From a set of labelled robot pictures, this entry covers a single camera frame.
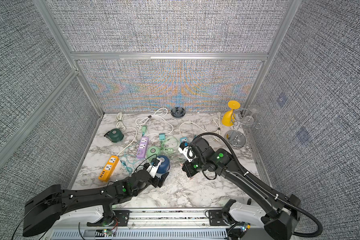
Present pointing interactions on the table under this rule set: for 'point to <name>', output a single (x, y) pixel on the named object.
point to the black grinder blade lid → (178, 112)
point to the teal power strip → (183, 139)
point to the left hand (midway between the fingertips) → (165, 168)
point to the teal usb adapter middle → (162, 136)
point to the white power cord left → (120, 124)
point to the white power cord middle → (159, 109)
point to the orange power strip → (108, 168)
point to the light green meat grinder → (152, 152)
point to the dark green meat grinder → (115, 135)
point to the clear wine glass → (248, 121)
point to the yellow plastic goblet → (229, 117)
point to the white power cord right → (216, 123)
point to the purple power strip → (141, 152)
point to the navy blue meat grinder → (164, 166)
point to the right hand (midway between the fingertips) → (183, 165)
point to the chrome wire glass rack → (236, 137)
